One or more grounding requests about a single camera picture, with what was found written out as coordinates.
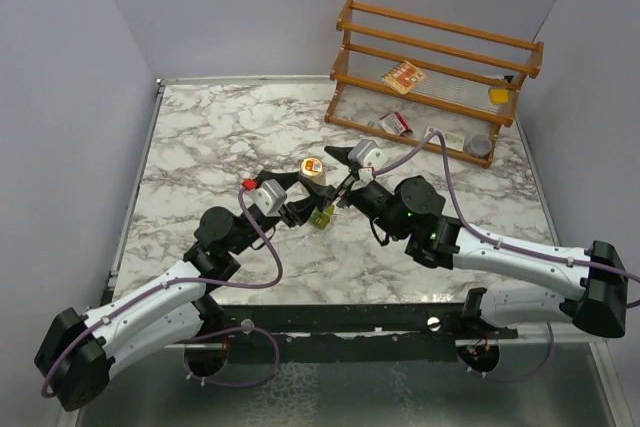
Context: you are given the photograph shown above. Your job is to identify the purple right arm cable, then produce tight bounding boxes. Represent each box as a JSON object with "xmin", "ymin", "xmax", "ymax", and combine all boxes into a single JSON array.
[{"xmin": 372, "ymin": 130, "xmax": 640, "ymax": 382}]

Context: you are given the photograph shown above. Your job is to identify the wooden shelf rack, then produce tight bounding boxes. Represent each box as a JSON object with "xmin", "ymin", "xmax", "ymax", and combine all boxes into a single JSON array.
[{"xmin": 324, "ymin": 0, "xmax": 544, "ymax": 168}]

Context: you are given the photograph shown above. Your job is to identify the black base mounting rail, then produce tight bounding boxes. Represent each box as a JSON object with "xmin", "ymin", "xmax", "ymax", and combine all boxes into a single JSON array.
[{"xmin": 195, "ymin": 288, "xmax": 517, "ymax": 363}]

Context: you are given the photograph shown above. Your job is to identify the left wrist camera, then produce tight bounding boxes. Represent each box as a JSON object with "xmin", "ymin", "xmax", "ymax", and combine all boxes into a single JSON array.
[{"xmin": 242, "ymin": 179, "xmax": 287, "ymax": 217}]

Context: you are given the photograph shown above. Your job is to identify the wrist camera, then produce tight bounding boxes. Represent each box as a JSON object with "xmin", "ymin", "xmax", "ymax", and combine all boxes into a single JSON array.
[
  {"xmin": 347, "ymin": 139, "xmax": 387, "ymax": 191},
  {"xmin": 242, "ymin": 179, "xmax": 287, "ymax": 217}
]

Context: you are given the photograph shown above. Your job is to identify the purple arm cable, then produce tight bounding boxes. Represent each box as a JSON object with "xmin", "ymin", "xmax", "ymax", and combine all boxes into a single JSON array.
[
  {"xmin": 40, "ymin": 186, "xmax": 284, "ymax": 398},
  {"xmin": 372, "ymin": 130, "xmax": 640, "ymax": 382}
]

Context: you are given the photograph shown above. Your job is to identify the grey round container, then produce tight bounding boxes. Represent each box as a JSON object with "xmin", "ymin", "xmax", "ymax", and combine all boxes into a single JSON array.
[{"xmin": 467, "ymin": 135, "xmax": 493, "ymax": 158}]

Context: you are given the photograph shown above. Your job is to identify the clear pill bottle gold lid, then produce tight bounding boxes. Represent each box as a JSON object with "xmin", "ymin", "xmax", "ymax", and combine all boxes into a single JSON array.
[{"xmin": 300, "ymin": 157, "xmax": 326, "ymax": 186}]

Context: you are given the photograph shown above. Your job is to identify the yellow lid container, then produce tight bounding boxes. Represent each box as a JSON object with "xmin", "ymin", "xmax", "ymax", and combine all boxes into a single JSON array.
[{"xmin": 488, "ymin": 87, "xmax": 510, "ymax": 106}]

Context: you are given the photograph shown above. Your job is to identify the white green medicine box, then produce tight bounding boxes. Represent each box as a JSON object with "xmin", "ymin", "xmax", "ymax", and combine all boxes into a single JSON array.
[{"xmin": 425, "ymin": 126, "xmax": 465, "ymax": 152}]

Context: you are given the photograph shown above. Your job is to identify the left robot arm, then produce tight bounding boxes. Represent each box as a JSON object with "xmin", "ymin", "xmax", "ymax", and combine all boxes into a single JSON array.
[{"xmin": 34, "ymin": 171, "xmax": 326, "ymax": 412}]

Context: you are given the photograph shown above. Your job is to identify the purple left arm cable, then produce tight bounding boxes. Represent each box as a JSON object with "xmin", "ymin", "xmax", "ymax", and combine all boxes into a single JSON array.
[{"xmin": 40, "ymin": 186, "xmax": 284, "ymax": 398}]

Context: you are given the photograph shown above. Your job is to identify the orange snack packet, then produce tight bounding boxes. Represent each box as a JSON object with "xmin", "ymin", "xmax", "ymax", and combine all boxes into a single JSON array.
[{"xmin": 381, "ymin": 61, "xmax": 427, "ymax": 95}]

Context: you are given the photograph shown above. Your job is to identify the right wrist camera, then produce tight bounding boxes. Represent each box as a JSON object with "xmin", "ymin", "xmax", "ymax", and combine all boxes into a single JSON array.
[{"xmin": 347, "ymin": 139, "xmax": 387, "ymax": 191}]

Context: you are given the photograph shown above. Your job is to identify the red white medicine packet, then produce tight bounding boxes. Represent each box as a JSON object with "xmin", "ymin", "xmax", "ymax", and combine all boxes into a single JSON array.
[{"xmin": 378, "ymin": 112, "xmax": 413, "ymax": 136}]

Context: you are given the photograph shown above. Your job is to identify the green pill organizer box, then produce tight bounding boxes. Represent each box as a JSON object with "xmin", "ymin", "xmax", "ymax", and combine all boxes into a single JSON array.
[{"xmin": 308, "ymin": 205, "xmax": 334, "ymax": 230}]

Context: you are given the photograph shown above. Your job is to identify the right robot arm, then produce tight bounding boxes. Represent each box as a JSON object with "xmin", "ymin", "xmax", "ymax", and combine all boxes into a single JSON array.
[{"xmin": 302, "ymin": 140, "xmax": 630, "ymax": 339}]

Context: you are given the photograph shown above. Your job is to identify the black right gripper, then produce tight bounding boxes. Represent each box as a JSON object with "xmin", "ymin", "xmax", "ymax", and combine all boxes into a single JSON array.
[{"xmin": 298, "ymin": 147, "xmax": 407, "ymax": 242}]

